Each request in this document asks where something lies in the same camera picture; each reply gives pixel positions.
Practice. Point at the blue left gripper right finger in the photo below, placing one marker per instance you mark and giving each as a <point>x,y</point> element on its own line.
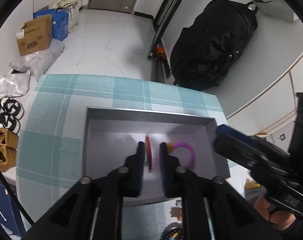
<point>164,158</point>

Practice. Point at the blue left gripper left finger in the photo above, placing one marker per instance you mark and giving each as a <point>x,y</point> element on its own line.
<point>140,157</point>

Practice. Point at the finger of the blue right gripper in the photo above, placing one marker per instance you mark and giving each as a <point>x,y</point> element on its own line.
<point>224,129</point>

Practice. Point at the red round badge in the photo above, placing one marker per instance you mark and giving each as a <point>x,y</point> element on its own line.
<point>148,153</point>

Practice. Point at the pink pig figurine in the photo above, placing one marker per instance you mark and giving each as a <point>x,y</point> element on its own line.
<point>176,212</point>

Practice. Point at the person right hand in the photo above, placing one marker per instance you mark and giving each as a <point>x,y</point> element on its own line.
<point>280,220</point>

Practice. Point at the grey cardboard phone box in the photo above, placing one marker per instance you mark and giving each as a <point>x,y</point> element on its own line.
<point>111,135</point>

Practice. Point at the teal plaid tablecloth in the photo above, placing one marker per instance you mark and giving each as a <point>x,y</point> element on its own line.
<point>51,139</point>

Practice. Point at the black coat rack stand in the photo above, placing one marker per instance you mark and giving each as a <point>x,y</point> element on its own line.
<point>162,20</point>

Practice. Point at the grey plastic parcel bag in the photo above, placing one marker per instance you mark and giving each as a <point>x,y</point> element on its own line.
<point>37,63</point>

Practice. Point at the white Nike bag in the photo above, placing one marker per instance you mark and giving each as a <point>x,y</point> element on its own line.
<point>276,8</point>

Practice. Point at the black white slipper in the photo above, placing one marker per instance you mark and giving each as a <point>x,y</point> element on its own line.
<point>12,107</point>
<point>9,122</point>

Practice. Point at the blue Jordan shopping bag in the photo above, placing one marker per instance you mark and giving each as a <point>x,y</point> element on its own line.
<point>10,216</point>

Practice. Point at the white plastic parcel bag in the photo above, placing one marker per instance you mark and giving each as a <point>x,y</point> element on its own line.
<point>14,85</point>

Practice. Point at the blue paper bag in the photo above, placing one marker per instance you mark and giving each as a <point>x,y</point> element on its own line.
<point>59,22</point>

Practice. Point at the brown cardboard box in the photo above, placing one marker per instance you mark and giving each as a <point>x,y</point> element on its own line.
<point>35,35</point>

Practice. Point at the white tote bag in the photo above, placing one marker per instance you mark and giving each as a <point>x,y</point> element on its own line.
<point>72,8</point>

